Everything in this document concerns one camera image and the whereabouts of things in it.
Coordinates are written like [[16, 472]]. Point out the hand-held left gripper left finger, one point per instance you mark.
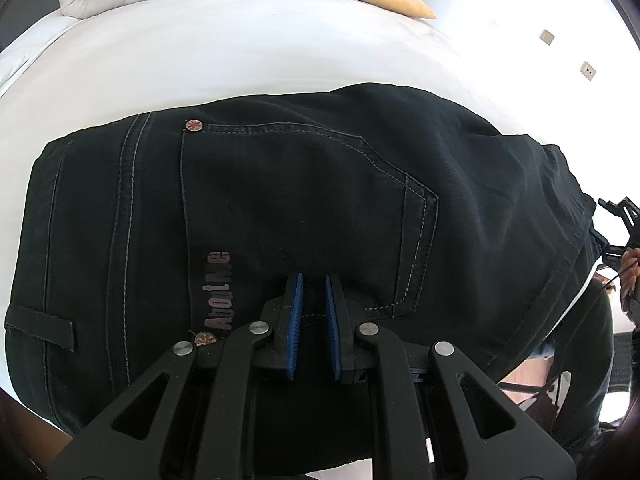
[[295, 330]]

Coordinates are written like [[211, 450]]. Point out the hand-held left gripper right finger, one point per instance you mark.
[[332, 330]]

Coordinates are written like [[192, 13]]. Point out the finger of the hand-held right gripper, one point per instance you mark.
[[625, 210], [617, 256]]

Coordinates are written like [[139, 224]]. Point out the black pants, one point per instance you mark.
[[300, 185]]

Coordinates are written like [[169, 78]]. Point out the person's right hand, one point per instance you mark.
[[632, 280]]

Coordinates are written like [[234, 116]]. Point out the person's right leg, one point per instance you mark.
[[590, 360]]

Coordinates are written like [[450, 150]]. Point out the white bed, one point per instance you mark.
[[200, 60]]

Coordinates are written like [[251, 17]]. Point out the dark grey headboard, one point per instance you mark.
[[35, 15]]

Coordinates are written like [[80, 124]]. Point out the wall socket plate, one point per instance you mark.
[[547, 35], [588, 69]]

